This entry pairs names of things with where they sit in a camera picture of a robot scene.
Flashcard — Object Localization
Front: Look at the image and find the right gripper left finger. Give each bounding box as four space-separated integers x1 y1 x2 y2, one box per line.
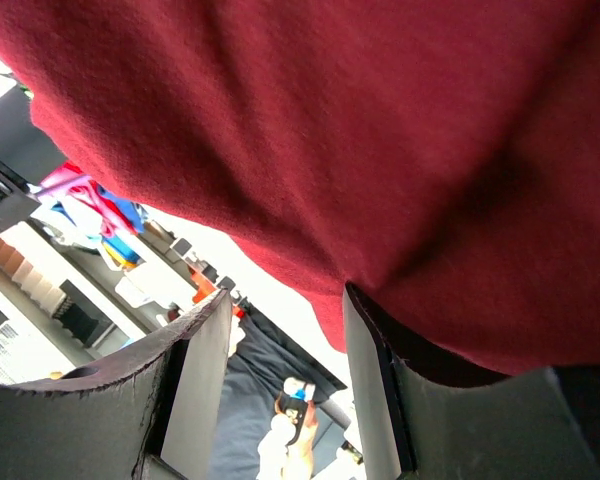
0 290 232 479

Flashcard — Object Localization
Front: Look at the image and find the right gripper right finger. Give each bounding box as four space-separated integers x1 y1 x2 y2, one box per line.
343 284 600 479

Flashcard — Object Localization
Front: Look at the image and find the dark red t shirt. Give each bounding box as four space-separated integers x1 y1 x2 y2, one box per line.
0 1 600 374

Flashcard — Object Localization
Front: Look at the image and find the operator hand in background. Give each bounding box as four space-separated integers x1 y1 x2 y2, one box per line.
282 402 318 480

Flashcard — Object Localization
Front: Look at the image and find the operator dark blue clothing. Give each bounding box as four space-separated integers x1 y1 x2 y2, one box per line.
206 308 345 479

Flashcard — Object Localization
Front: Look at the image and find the colourful clothes pile background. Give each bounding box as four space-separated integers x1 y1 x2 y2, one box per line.
32 162 146 271

